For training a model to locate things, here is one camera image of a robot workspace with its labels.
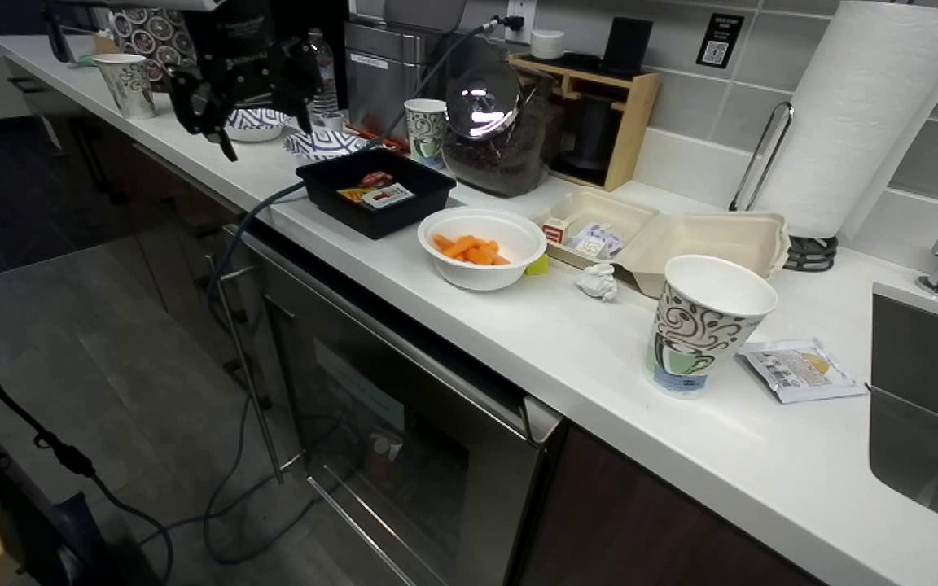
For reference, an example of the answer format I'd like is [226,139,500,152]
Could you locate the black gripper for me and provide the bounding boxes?
[168,2,327,166]

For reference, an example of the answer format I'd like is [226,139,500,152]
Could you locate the black plastic tray box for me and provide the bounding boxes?
[297,146,459,242]

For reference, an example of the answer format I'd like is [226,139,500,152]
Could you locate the silver metal box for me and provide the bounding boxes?
[341,15,463,133]

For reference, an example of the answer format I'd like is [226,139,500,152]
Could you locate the blue patterned bowl with nuts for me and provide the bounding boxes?
[221,104,289,146]

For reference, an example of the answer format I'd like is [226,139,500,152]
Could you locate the clear water bottle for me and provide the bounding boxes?
[309,25,341,130]

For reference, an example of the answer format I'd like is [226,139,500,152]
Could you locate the blue patterned empty bowl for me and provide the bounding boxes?
[282,123,371,168]

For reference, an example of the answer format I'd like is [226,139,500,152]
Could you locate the red utensil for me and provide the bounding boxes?
[363,126,412,158]

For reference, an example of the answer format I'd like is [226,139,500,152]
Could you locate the dark lower cabinet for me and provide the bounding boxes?
[514,421,821,586]
[10,75,266,360]

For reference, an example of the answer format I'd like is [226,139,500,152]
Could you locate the white packet with red print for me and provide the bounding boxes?
[357,180,418,212]

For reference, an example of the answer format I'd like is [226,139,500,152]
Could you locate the small patterned paper cup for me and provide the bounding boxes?
[399,95,452,174]

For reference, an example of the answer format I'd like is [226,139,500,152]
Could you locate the metal tripod stand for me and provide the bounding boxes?
[213,232,303,486]

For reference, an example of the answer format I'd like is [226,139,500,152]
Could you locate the orange carrot pieces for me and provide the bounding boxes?
[430,232,510,269]

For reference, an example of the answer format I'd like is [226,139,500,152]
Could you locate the small white cup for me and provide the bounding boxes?
[526,25,568,63]

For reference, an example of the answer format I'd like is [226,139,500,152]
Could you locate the white bowl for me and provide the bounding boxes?
[412,205,551,292]

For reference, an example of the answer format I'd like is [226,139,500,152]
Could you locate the black mug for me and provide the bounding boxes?
[555,95,620,182]

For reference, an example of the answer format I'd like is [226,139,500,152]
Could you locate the packets in takeout container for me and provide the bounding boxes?
[540,219,626,264]

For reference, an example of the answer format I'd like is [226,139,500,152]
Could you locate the stainless steel dishwasher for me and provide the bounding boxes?
[236,232,563,586]

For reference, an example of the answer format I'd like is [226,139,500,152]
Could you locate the wooden rack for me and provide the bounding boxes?
[506,53,665,192]

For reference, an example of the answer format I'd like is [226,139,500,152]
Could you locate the crumpled white paper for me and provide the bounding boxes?
[576,262,626,304]

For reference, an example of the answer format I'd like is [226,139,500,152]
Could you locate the beige clamshell takeout container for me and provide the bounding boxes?
[540,185,791,304]

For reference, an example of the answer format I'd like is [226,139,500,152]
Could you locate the black floor equipment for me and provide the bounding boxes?
[0,432,157,586]

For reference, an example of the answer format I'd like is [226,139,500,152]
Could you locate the large patterned paper cup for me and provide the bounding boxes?
[647,252,780,393]

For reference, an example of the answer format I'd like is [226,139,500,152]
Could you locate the metal paper towel holder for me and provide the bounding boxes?
[725,97,839,274]

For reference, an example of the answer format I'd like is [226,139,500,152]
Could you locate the flat blue white packet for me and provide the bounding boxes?
[738,335,868,407]

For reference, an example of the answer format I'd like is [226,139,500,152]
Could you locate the white paper towel roll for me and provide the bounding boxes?
[756,0,938,242]

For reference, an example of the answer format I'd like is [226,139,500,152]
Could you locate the steel sink basin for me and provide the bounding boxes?
[865,286,938,545]

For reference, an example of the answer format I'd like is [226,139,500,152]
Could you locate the dark green power cable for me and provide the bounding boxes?
[201,11,526,566]

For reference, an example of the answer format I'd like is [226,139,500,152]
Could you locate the wire coffee pod rack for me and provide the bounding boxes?
[106,6,201,90]

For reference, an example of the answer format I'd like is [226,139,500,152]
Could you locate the white wall outlet with plug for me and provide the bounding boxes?
[500,0,540,45]

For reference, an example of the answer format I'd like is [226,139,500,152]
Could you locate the black floor cable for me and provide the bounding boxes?
[0,312,178,586]

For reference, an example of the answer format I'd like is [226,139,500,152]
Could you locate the black wall label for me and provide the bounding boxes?
[693,11,747,73]

